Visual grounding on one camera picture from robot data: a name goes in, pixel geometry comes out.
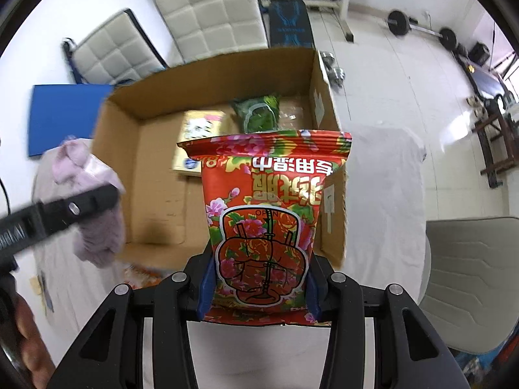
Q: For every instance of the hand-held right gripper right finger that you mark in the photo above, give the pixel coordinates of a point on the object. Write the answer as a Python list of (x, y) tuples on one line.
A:
[(314, 295)]

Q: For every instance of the brown cardboard box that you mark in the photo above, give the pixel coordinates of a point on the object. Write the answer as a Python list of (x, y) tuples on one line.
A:
[(154, 170)]

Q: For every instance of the red floral wet wipes packet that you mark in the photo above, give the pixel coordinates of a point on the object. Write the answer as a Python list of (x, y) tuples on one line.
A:
[(263, 219)]

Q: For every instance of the person's left hand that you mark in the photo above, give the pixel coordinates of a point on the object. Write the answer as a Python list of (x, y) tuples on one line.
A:
[(34, 340)]

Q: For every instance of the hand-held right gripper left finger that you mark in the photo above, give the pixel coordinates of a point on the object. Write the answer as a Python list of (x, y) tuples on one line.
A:
[(206, 291)]

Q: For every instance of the orange packet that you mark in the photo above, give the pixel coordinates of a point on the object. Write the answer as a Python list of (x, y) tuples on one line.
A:
[(142, 277)]

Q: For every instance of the wooden rack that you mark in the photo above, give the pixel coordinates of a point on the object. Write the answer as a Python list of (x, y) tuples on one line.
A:
[(492, 146)]

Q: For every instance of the white weight rack frame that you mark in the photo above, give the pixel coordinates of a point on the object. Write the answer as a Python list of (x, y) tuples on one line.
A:
[(342, 8)]

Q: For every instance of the white cushioned chair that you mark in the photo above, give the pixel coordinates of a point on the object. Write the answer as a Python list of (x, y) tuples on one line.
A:
[(113, 52), (211, 16)]

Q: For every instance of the dark blue exercise bench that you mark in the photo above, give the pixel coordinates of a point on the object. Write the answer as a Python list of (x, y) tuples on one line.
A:
[(484, 75)]

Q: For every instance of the purple plush towel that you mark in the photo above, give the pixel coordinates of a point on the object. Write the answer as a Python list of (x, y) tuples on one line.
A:
[(71, 158)]

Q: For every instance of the metal dumbbell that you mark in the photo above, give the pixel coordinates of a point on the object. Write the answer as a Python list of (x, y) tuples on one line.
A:
[(334, 71)]

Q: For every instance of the black blue weight bench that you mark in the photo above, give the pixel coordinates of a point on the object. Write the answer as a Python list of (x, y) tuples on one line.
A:
[(288, 22)]

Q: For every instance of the clear plastic packet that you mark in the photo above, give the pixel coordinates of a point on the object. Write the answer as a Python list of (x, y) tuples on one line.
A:
[(294, 115)]

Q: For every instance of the blue mat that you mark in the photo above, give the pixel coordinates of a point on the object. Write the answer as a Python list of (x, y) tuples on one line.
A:
[(61, 117)]

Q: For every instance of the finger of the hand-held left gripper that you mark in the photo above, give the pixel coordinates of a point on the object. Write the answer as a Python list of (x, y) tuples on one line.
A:
[(77, 208)]

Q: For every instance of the green packet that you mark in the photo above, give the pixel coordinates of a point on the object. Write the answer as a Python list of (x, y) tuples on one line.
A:
[(259, 115)]

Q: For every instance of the yellow white packet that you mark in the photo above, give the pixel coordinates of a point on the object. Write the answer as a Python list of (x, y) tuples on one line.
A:
[(194, 137)]

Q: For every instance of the black barbell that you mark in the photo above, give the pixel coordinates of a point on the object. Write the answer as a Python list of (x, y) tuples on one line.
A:
[(421, 29)]

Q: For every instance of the grey plastic chair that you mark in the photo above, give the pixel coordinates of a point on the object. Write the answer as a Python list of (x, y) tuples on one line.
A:
[(470, 275)]

